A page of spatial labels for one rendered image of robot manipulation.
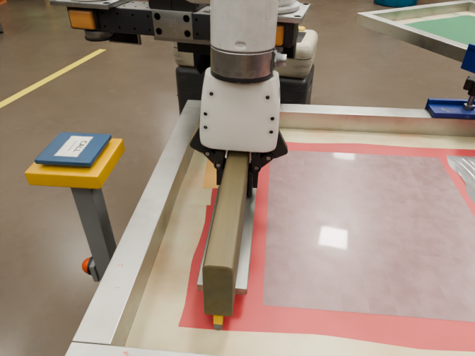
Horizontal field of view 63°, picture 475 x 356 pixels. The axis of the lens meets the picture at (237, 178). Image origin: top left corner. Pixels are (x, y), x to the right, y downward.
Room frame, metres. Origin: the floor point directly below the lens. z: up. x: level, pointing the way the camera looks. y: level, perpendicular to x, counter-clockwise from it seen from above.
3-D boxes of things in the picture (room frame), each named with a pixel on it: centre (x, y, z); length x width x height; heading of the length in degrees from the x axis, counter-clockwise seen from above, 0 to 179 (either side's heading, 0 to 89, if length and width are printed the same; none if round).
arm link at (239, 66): (0.45, -0.01, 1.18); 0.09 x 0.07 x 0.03; 84
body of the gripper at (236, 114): (0.45, 0.00, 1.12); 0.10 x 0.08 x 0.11; 84
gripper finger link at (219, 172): (0.45, 0.03, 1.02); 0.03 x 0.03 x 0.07; 85
